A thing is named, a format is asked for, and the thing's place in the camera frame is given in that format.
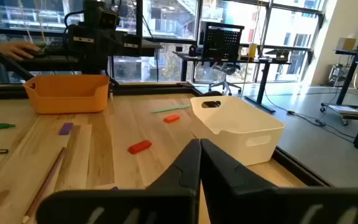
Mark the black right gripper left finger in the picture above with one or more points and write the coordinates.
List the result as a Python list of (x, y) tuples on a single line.
[(154, 205)]

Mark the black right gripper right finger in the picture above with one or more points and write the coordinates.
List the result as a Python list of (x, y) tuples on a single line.
[(259, 205)]

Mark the red eraser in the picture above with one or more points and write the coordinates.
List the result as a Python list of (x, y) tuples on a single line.
[(139, 147)]

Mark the small orange eraser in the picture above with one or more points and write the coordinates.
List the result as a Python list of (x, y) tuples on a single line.
[(171, 118)]

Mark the purple eraser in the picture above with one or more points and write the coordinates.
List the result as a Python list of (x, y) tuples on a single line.
[(66, 128)]

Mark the reddish brown pencil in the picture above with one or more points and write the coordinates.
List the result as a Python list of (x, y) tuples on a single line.
[(47, 180)]

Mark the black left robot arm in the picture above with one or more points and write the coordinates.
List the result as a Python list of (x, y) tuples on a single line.
[(95, 65)]

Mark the dark desk with keyboard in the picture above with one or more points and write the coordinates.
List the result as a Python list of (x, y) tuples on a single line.
[(51, 60)]

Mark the orange plastic bin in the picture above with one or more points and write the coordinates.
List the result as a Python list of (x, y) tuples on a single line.
[(67, 96)]

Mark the white plastic bin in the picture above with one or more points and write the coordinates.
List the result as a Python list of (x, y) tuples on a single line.
[(238, 130)]

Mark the small black desk device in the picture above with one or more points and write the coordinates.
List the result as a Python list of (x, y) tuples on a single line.
[(192, 50)]

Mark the person's hand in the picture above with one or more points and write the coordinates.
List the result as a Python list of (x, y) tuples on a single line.
[(14, 49)]

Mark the black perforated panel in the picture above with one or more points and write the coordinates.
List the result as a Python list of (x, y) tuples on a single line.
[(222, 40)]

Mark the black curved clamp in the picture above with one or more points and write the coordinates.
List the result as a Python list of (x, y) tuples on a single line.
[(211, 93)]

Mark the grey office chair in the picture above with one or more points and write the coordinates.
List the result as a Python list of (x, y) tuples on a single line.
[(227, 74)]

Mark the black standing desk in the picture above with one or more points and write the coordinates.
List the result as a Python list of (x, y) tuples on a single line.
[(253, 60)]

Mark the yellow cup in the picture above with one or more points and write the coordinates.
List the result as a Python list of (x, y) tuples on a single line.
[(252, 51)]

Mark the black equipment stand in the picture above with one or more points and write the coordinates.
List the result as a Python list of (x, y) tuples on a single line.
[(353, 62)]

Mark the cardboard box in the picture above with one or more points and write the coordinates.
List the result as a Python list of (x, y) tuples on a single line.
[(346, 43)]

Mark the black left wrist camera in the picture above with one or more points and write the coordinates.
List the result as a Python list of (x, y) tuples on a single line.
[(101, 15)]

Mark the black diagonal frame strut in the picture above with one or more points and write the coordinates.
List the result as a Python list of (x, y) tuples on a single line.
[(8, 62)]

